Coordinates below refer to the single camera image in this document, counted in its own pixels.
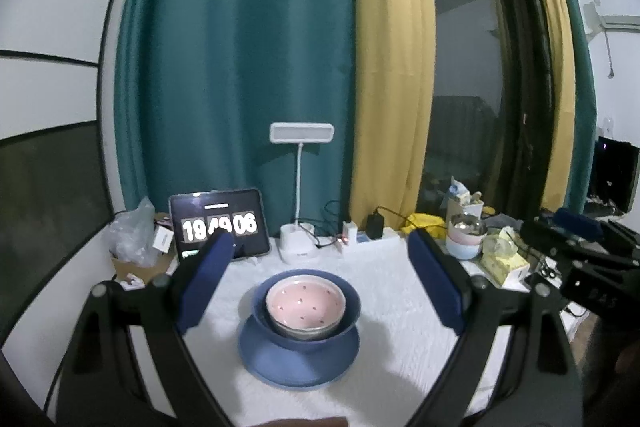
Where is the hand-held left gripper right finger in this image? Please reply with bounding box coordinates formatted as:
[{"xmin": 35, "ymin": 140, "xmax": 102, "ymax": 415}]
[{"xmin": 406, "ymin": 228, "xmax": 586, "ymax": 427}]

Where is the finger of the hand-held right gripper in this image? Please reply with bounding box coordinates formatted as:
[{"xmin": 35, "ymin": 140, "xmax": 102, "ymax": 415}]
[
  {"xmin": 520, "ymin": 216, "xmax": 640, "ymax": 270},
  {"xmin": 537, "ymin": 207, "xmax": 640, "ymax": 253}
]

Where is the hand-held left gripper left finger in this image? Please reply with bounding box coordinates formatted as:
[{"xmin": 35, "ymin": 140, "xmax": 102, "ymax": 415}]
[{"xmin": 55, "ymin": 232, "xmax": 236, "ymax": 427}]

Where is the blue bowl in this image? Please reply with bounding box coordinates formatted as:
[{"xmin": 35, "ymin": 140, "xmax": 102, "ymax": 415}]
[{"xmin": 251, "ymin": 269, "xmax": 362, "ymax": 350}]

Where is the pink speckled bowl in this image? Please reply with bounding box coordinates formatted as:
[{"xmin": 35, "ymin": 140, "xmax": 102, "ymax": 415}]
[{"xmin": 265, "ymin": 274, "xmax": 347, "ymax": 342}]

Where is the blue plate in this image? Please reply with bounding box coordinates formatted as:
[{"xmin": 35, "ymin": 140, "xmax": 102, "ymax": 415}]
[{"xmin": 238, "ymin": 317, "xmax": 361, "ymax": 390}]

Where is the pink and blue pot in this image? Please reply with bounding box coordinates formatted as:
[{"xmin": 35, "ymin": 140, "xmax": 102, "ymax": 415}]
[{"xmin": 445, "ymin": 213, "xmax": 488, "ymax": 261}]

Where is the grey cloth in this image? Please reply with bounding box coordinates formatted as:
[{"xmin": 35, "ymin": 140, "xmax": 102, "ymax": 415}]
[{"xmin": 482, "ymin": 214, "xmax": 523, "ymax": 230}]

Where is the opened yellow tissue pack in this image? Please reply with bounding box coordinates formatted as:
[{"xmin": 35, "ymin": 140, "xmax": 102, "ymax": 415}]
[{"xmin": 482, "ymin": 227, "xmax": 518, "ymax": 258}]

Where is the cardboard box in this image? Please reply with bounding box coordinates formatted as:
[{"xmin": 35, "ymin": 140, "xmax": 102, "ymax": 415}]
[{"xmin": 111, "ymin": 252, "xmax": 178, "ymax": 290}]

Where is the yellow wipes pack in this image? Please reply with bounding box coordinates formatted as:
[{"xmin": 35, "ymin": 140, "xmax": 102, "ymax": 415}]
[{"xmin": 404, "ymin": 213, "xmax": 448, "ymax": 238}]

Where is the white power strip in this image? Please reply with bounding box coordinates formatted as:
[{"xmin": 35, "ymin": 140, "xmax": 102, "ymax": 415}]
[{"xmin": 335, "ymin": 227, "xmax": 401, "ymax": 250}]

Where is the black monitor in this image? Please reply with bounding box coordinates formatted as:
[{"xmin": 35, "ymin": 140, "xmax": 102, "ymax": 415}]
[{"xmin": 590, "ymin": 136, "xmax": 640, "ymax": 212}]

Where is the tablet showing clock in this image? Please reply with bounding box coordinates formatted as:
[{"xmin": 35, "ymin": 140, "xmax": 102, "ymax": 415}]
[{"xmin": 168, "ymin": 188, "xmax": 272, "ymax": 263}]

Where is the white plastic basket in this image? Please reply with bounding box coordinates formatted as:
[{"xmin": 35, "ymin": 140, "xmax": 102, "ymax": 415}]
[{"xmin": 446, "ymin": 197, "xmax": 485, "ymax": 220}]

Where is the clear plastic bag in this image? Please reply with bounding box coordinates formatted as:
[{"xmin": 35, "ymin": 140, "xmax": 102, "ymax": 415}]
[{"xmin": 102, "ymin": 197, "xmax": 171, "ymax": 268}]

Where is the narrow teal curtain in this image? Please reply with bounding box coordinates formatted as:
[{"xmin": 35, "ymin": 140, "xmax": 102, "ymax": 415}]
[{"xmin": 542, "ymin": 0, "xmax": 598, "ymax": 218}]

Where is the narrow yellow curtain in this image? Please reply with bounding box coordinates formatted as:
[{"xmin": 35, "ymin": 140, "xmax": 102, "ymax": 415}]
[{"xmin": 510, "ymin": 0, "xmax": 576, "ymax": 212}]

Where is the white desk lamp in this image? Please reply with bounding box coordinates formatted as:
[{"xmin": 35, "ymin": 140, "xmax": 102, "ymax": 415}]
[{"xmin": 269, "ymin": 122, "xmax": 335, "ymax": 265}]

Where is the white air conditioner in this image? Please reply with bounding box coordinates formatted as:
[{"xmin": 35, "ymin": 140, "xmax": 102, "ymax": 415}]
[{"xmin": 582, "ymin": 2, "xmax": 640, "ymax": 38}]

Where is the dark glass sliding door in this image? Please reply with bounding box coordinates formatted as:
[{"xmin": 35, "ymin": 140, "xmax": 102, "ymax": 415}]
[{"xmin": 422, "ymin": 0, "xmax": 556, "ymax": 218}]

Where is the long black charger cable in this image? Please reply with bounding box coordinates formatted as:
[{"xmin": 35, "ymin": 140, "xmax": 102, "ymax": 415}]
[{"xmin": 375, "ymin": 206, "xmax": 451, "ymax": 229}]

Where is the black lamp cable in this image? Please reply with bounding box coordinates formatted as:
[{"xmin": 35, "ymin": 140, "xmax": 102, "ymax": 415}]
[{"xmin": 305, "ymin": 227, "xmax": 346, "ymax": 250}]

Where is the black looped charger cable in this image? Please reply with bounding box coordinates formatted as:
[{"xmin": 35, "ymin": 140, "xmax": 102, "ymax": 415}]
[{"xmin": 324, "ymin": 200, "xmax": 351, "ymax": 228}]

